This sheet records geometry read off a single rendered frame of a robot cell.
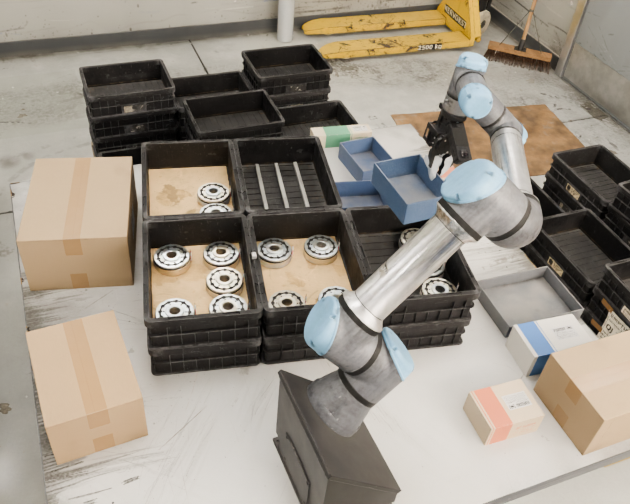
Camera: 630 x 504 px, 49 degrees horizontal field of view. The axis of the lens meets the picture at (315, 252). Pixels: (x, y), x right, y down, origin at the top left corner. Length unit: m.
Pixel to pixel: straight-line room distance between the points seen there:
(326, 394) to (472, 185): 0.56
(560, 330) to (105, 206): 1.39
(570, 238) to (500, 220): 1.75
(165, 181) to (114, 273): 0.39
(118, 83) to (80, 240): 1.67
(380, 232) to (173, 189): 0.69
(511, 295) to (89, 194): 1.36
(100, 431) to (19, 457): 0.98
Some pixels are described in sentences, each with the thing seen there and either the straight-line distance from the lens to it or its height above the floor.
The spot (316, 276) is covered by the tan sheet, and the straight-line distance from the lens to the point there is 2.00.
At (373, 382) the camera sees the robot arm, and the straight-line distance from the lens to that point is 1.52.
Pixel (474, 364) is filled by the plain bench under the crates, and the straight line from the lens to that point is 2.05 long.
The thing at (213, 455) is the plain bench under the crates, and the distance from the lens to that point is 1.78.
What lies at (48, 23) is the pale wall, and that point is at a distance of 4.99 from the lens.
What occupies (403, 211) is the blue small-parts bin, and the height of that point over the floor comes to 1.10.
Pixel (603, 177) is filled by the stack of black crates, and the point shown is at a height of 0.38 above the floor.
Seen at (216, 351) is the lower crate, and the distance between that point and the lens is 1.87.
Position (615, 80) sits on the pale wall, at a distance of 4.96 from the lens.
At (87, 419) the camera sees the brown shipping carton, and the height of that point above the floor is 0.84.
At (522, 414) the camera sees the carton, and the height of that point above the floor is 0.77.
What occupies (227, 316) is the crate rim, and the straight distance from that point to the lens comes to 1.75.
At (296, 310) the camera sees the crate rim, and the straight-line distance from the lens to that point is 1.77.
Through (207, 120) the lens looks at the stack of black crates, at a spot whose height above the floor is 0.49.
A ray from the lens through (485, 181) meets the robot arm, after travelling 1.36.
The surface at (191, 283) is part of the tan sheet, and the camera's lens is 1.97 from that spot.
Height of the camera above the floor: 2.22
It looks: 42 degrees down
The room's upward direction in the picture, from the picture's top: 6 degrees clockwise
